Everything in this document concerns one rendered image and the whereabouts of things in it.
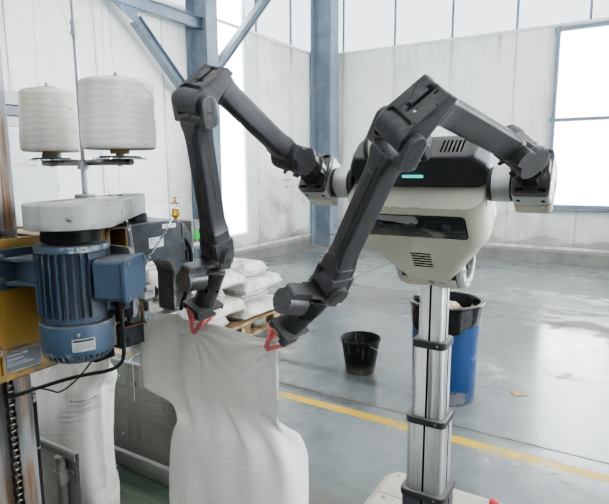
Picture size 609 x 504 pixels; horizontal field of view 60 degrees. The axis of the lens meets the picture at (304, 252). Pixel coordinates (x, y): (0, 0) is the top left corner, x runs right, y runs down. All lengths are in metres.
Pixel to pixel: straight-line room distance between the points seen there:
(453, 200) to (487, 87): 7.95
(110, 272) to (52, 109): 0.49
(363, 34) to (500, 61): 2.49
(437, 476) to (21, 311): 1.31
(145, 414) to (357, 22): 8.95
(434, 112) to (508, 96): 8.31
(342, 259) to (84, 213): 0.52
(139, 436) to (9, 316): 1.11
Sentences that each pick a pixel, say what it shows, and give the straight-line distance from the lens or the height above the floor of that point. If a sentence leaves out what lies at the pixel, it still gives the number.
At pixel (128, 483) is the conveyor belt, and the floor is 0.38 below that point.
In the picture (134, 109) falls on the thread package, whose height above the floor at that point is 1.61.
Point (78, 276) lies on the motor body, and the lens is 1.17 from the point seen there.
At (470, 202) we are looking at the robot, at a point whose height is 1.40.
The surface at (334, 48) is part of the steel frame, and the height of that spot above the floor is 3.63.
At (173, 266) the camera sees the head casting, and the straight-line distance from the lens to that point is 1.60.
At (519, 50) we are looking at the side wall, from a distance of 9.33.
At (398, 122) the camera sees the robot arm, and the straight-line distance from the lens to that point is 0.95.
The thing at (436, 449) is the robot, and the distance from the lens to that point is 1.84.
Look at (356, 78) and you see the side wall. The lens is 10.15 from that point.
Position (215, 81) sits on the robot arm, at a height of 1.67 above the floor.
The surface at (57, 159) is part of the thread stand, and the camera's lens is 1.46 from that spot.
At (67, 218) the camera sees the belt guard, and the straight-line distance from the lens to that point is 1.12.
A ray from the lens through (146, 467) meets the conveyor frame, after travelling 2.18.
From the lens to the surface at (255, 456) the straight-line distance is 1.38.
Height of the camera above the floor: 1.48
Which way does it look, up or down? 9 degrees down
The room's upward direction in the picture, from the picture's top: straight up
